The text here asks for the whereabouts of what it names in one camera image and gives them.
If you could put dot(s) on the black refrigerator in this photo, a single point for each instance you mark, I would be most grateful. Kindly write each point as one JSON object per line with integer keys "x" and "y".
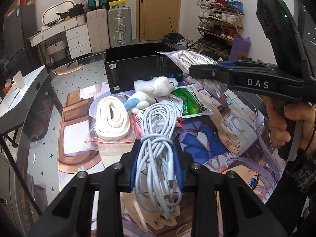
{"x": 18, "y": 28}

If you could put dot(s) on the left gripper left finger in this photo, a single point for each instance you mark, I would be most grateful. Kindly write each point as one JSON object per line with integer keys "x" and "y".
{"x": 131, "y": 166}

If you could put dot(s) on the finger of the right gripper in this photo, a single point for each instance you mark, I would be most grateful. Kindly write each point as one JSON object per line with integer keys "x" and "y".
{"x": 208, "y": 71}
{"x": 211, "y": 84}

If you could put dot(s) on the purple bag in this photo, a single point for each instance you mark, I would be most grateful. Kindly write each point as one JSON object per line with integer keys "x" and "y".
{"x": 240, "y": 48}

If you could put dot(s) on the woven laundry basket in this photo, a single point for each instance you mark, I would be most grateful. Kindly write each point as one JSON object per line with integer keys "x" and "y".
{"x": 56, "y": 51}

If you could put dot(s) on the green white snack packet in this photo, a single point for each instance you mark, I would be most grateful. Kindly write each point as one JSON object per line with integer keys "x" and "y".
{"x": 193, "y": 104}

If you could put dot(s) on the silver aluminium suitcase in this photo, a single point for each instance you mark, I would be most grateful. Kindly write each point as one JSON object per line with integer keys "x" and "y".
{"x": 119, "y": 26}

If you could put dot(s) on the white plush toy blue ear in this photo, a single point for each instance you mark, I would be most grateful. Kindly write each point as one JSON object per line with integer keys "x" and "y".
{"x": 145, "y": 97}

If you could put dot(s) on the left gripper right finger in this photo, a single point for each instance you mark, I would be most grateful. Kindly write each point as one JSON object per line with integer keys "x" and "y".
{"x": 182, "y": 162}

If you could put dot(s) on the black umbrella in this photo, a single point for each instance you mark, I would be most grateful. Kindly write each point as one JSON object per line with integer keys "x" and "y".
{"x": 173, "y": 37}

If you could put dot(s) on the yellow wooden door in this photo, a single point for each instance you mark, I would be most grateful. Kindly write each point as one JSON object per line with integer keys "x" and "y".
{"x": 156, "y": 18}

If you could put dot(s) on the white foam sheet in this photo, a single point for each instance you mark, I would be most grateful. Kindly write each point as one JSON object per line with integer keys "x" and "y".
{"x": 155, "y": 81}

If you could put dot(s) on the white paper cup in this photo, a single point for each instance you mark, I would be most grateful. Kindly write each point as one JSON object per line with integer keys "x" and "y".
{"x": 18, "y": 79}

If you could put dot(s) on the black cardboard box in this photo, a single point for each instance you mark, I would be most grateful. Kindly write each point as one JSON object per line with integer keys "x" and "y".
{"x": 143, "y": 61}

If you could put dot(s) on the person's right hand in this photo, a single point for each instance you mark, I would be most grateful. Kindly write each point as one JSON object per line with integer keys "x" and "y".
{"x": 298, "y": 111}

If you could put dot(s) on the wooden shoe rack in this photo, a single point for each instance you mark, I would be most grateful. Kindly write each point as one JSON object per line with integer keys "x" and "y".
{"x": 219, "y": 23}

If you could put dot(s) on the white dressing table drawers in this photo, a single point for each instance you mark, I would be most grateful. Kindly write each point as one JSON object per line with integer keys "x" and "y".
{"x": 73, "y": 33}

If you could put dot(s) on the oval vanity mirror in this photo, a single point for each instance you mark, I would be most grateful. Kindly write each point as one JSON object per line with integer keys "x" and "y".
{"x": 53, "y": 13}

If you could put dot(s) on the beige suitcase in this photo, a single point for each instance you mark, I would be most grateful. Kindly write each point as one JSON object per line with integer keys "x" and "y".
{"x": 97, "y": 24}

